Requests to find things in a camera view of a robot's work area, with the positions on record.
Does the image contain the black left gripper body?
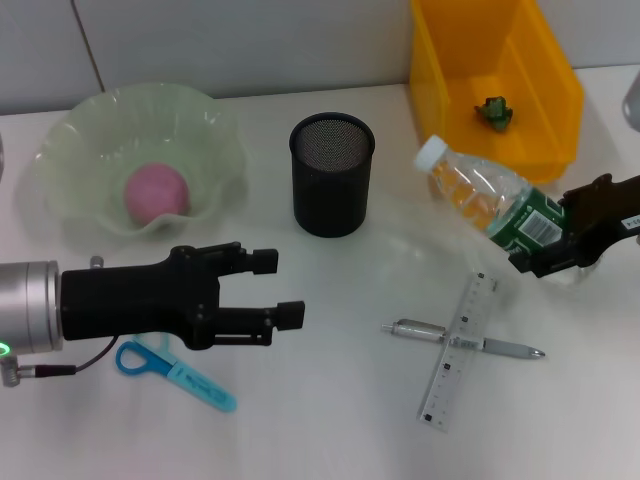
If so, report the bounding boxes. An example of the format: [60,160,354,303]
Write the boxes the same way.
[59,244,225,351]

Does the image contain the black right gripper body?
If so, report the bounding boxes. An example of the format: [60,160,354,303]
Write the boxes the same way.
[558,172,640,267]

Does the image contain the clear plastic water bottle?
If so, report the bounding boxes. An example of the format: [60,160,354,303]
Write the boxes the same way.
[414,135,604,287]

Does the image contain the pink peach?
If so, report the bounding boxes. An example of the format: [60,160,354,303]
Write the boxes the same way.
[123,163,192,225]

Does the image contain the small green toy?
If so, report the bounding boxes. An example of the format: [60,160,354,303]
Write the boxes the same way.
[473,95,516,134]

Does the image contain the blue capped scissors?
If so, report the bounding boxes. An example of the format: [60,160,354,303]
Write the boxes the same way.
[115,334,237,415]

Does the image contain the black mesh pen holder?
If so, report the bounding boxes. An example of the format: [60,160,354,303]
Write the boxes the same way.
[288,112,376,239]

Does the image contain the transparent plastic ruler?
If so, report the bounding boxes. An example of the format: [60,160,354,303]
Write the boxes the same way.
[417,271,500,432]

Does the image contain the grey ballpoint pen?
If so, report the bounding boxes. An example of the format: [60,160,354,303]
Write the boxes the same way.
[380,318,546,361]

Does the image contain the pale green glass fruit plate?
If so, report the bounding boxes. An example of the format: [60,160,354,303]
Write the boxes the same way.
[33,83,251,240]

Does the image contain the yellow plastic bin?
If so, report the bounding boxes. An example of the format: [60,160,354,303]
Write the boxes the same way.
[409,0,585,194]

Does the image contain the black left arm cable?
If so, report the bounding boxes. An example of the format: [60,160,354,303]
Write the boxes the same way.
[0,337,120,390]

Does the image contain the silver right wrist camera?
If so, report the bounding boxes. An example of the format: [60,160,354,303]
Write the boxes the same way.
[622,74,640,132]

